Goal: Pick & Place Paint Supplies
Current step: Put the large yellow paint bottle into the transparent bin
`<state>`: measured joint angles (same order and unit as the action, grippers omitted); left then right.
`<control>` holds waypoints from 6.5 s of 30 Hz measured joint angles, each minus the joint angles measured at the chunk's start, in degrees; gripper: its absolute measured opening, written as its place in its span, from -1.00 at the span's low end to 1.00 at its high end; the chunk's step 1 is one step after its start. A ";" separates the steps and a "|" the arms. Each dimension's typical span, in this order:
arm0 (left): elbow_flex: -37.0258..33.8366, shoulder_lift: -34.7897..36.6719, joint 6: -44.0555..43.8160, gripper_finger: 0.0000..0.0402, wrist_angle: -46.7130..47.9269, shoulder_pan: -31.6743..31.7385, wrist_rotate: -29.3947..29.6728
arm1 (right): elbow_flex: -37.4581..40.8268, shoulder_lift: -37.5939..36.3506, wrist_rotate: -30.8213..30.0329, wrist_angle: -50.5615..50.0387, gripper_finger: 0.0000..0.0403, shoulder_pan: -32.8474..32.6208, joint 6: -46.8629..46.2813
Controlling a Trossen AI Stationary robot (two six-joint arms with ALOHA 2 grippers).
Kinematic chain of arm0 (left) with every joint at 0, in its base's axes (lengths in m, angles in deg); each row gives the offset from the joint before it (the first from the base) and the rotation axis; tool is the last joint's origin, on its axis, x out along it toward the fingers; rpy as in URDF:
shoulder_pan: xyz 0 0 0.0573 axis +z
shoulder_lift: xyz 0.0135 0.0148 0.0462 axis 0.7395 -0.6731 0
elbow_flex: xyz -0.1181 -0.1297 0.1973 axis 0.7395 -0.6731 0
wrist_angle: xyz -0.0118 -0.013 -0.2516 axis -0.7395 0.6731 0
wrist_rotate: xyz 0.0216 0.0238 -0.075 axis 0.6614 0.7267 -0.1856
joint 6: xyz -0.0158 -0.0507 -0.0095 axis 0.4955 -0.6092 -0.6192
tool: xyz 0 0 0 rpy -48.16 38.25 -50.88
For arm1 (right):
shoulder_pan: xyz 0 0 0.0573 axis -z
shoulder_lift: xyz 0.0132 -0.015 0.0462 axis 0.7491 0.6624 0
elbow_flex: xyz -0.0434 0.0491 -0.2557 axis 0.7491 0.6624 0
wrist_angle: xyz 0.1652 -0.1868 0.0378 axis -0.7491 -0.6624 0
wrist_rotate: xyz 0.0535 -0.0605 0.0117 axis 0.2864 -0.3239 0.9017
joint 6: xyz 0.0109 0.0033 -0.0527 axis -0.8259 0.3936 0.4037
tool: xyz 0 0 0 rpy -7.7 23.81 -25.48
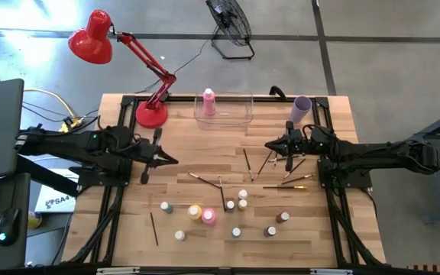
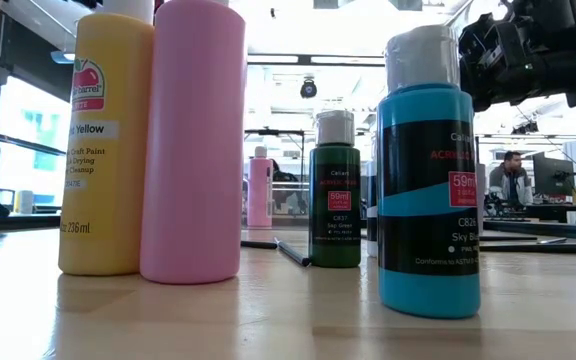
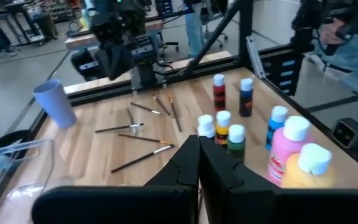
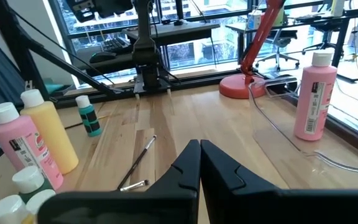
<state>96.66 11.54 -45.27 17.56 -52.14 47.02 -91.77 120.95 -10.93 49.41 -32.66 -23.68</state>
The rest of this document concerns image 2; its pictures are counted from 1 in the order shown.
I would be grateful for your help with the person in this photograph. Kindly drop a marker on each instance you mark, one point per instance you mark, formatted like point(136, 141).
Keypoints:
point(510, 182)
point(283, 177)

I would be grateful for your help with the small sky blue paint bottle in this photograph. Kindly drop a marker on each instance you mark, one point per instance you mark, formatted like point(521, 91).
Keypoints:
point(428, 240)

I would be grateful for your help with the black background desk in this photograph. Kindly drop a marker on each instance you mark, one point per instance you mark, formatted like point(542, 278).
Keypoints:
point(558, 210)

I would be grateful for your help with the thin black paintbrush silver ferrule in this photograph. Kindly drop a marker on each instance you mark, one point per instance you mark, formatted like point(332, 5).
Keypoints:
point(552, 240)

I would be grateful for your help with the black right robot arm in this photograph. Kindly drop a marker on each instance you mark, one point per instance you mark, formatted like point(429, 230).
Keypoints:
point(548, 15)

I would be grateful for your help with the black ceiling camera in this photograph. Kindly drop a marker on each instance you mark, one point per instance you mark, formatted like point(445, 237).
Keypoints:
point(308, 89)

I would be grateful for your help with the purple plastic cup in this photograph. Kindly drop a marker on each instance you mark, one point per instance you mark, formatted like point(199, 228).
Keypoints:
point(481, 200)

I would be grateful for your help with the small sap green paint bottle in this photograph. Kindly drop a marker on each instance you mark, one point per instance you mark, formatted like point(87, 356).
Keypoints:
point(335, 220)

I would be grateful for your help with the white canister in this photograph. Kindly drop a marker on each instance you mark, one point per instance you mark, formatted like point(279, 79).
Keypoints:
point(25, 202)

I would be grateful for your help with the black computer monitor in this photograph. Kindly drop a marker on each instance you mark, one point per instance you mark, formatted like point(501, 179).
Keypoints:
point(553, 175)

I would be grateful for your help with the large yellow paint bottle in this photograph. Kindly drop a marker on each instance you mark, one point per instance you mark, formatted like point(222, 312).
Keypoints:
point(108, 200)

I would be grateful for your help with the black metal gantry frame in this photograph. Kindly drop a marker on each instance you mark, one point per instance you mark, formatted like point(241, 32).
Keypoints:
point(273, 132)

